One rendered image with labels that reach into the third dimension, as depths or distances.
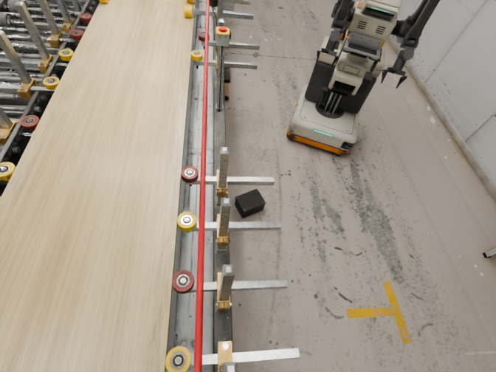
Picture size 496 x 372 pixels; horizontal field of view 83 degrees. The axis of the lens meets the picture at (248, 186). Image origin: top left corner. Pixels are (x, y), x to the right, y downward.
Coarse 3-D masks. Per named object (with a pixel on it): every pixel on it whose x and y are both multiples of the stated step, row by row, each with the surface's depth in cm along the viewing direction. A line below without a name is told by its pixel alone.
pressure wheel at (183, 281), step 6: (186, 270) 105; (174, 276) 103; (180, 276) 103; (186, 276) 104; (192, 276) 104; (174, 282) 102; (180, 282) 102; (186, 282) 103; (192, 282) 103; (174, 288) 101; (180, 288) 101; (186, 288) 101; (192, 288) 104
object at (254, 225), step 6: (198, 222) 122; (210, 222) 123; (216, 222) 123; (234, 222) 124; (240, 222) 125; (246, 222) 125; (252, 222) 125; (258, 222) 126; (264, 222) 126; (270, 222) 126; (276, 222) 127; (198, 228) 121; (210, 228) 121; (216, 228) 122; (234, 228) 123; (240, 228) 124; (246, 228) 124; (252, 228) 124; (258, 228) 125; (264, 228) 125; (270, 228) 126; (276, 228) 126
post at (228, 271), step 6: (228, 264) 85; (234, 264) 85; (222, 270) 86; (228, 270) 83; (234, 270) 84; (222, 276) 86; (228, 276) 83; (234, 276) 84; (222, 282) 88; (228, 282) 88; (222, 288) 94; (228, 288) 94; (222, 294) 101; (228, 294) 102
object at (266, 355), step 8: (240, 352) 97; (248, 352) 98; (256, 352) 98; (264, 352) 98; (272, 352) 98; (280, 352) 99; (288, 352) 99; (296, 352) 99; (192, 360) 94; (208, 360) 95; (216, 360) 95; (240, 360) 96; (248, 360) 96; (256, 360) 96; (264, 360) 98
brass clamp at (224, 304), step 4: (220, 272) 113; (220, 276) 113; (220, 280) 112; (220, 300) 107; (224, 300) 107; (228, 300) 108; (216, 304) 108; (220, 304) 107; (224, 304) 107; (228, 304) 108; (220, 308) 106; (224, 308) 107; (228, 308) 108
